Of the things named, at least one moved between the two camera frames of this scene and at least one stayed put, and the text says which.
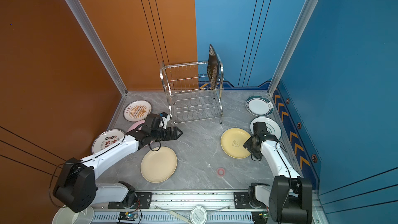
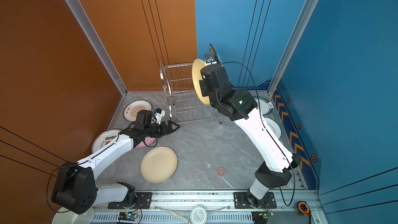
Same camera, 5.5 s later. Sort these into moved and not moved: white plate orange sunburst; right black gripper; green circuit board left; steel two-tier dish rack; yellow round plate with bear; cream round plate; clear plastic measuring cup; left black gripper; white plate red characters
Moved: yellow round plate with bear; right black gripper; left black gripper
Not moved: cream round plate; clear plastic measuring cup; steel two-tier dish rack; green circuit board left; white plate red characters; white plate orange sunburst
